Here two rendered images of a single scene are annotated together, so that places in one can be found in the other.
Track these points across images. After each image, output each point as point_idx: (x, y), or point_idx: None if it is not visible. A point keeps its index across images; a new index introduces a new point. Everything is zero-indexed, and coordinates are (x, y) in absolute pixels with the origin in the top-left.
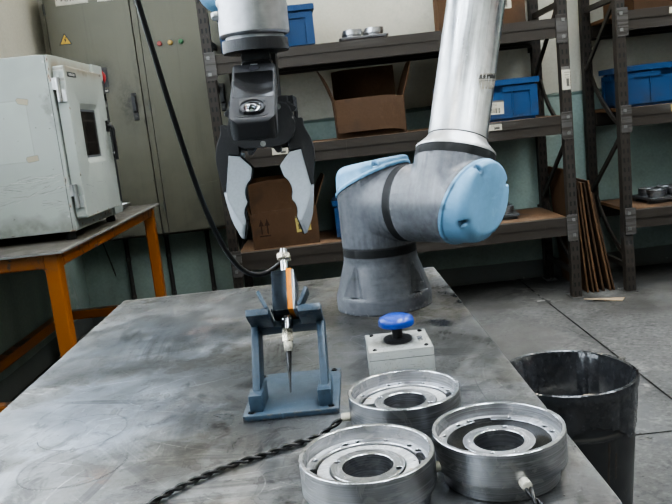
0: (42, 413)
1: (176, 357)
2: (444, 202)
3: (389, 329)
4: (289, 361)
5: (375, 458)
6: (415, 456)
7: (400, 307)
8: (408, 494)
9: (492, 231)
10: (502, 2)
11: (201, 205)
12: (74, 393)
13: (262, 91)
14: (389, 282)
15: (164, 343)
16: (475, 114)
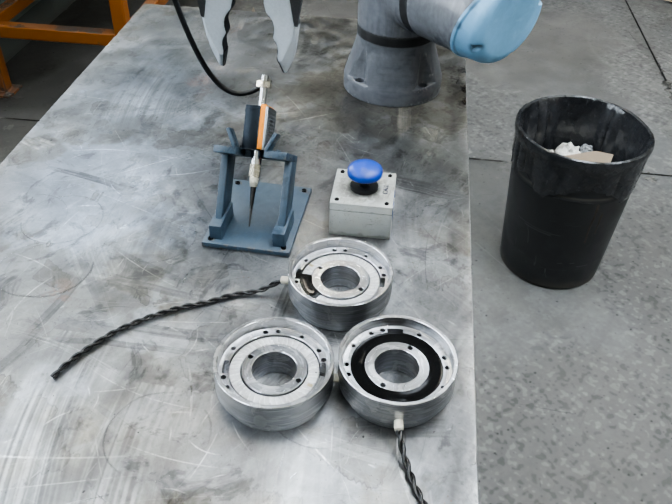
0: (33, 179)
1: (169, 122)
2: (461, 21)
3: (354, 181)
4: (252, 197)
5: (286, 356)
6: (318, 366)
7: (401, 101)
8: (294, 416)
9: (509, 53)
10: None
11: (180, 21)
12: (66, 155)
13: None
14: (395, 74)
15: (164, 94)
16: None
